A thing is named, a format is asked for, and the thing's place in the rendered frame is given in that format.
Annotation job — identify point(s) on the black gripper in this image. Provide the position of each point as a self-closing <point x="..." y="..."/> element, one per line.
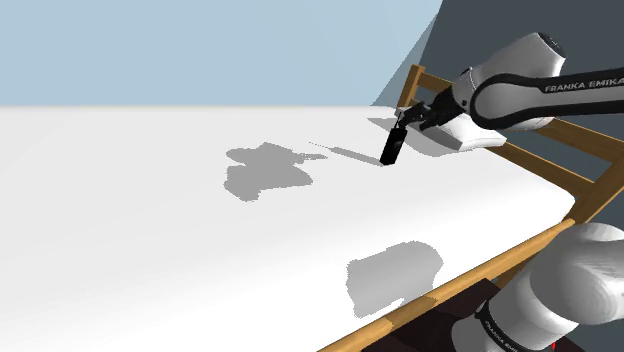
<point x="446" y="107"/>

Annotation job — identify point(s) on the black remote control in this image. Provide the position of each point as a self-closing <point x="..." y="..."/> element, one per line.
<point x="393" y="146"/>

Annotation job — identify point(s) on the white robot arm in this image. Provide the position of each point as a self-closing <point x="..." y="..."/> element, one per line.
<point x="516" y="61"/>

